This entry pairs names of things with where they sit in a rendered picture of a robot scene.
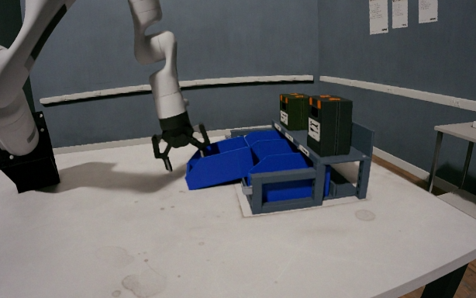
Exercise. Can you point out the dark green tool case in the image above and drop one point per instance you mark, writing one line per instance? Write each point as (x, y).
(294, 111)

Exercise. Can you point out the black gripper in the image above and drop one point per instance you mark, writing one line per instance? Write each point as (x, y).
(178, 138)

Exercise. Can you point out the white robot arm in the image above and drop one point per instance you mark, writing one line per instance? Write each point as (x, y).
(18, 133)

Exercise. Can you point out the grey metal shelf rack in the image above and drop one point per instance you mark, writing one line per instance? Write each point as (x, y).
(361, 148)

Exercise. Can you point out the black tool case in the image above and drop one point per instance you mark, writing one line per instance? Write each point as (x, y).
(329, 125)

